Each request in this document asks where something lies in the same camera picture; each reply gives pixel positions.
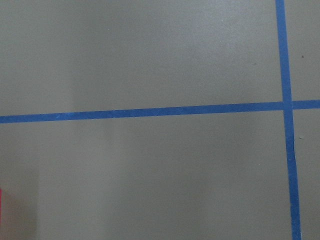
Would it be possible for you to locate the red block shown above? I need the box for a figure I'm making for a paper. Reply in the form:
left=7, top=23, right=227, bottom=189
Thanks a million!
left=0, top=188, right=3, bottom=240

